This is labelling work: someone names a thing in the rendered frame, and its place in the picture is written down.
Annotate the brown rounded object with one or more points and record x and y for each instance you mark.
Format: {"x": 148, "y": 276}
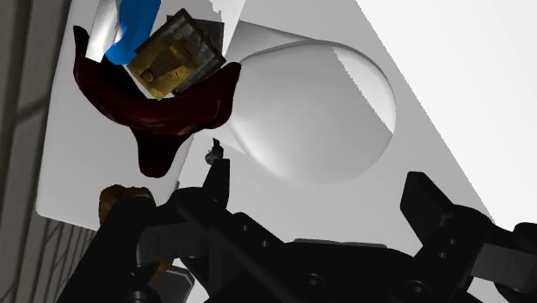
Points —
{"x": 112, "y": 197}

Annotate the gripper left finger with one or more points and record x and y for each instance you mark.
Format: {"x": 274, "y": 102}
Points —
{"x": 201, "y": 251}

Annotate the blue curved object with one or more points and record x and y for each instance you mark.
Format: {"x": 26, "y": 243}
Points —
{"x": 132, "y": 29}

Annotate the white sink basin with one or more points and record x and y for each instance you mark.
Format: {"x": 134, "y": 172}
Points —
{"x": 314, "y": 117}

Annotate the small black silver fitting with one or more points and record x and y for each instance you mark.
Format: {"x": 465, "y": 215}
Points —
{"x": 213, "y": 153}

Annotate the dark red curved dish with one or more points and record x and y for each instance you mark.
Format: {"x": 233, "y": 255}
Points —
{"x": 159, "y": 119}

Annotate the gold brown box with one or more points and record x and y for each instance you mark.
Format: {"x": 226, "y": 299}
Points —
{"x": 172, "y": 63}

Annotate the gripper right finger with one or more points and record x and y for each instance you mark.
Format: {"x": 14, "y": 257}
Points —
{"x": 457, "y": 243}

